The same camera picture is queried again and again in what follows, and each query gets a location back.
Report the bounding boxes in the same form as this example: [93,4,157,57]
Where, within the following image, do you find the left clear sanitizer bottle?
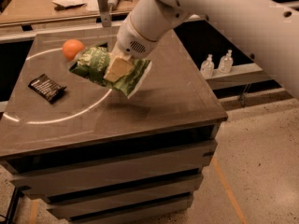
[200,54,214,78]

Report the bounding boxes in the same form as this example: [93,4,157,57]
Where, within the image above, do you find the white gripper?
[104,14,171,82]

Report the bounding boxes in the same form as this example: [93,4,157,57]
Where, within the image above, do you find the metal rail frame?
[0,0,299,91]

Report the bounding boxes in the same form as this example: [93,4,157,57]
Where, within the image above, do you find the white papers on workbench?
[52,0,99,11]

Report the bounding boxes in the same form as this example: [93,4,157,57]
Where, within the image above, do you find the orange fruit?
[62,39,85,61]

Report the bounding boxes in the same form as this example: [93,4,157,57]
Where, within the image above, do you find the green jalapeno chip bag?
[68,44,151,98]

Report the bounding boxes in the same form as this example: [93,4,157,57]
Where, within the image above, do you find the grey drawer cabinet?
[0,32,227,224]

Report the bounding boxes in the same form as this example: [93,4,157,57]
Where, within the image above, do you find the wooden background workbench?
[0,0,148,28]

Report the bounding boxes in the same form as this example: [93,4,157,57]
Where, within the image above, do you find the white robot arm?
[112,0,299,98]

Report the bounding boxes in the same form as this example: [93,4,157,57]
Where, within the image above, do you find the right clear sanitizer bottle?
[218,49,234,74]

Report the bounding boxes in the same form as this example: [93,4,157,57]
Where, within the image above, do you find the black rxbar chocolate bar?
[28,74,66,104]

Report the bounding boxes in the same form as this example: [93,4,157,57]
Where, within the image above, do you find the clear sanitizer bottle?
[218,49,234,74]
[200,54,214,78]

